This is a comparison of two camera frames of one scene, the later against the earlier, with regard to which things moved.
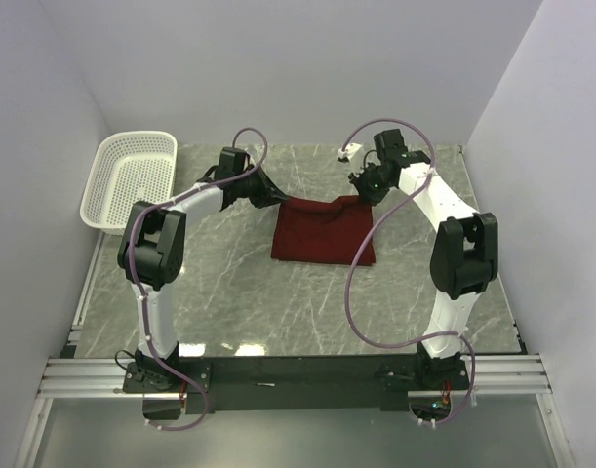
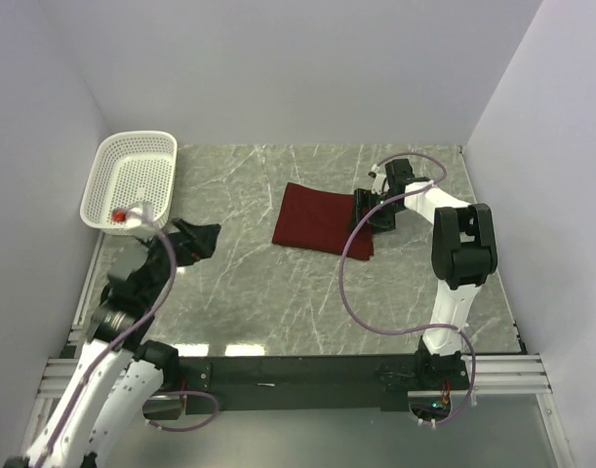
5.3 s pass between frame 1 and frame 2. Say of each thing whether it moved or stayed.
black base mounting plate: stayed
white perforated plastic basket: stayed
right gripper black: moved
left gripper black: moved
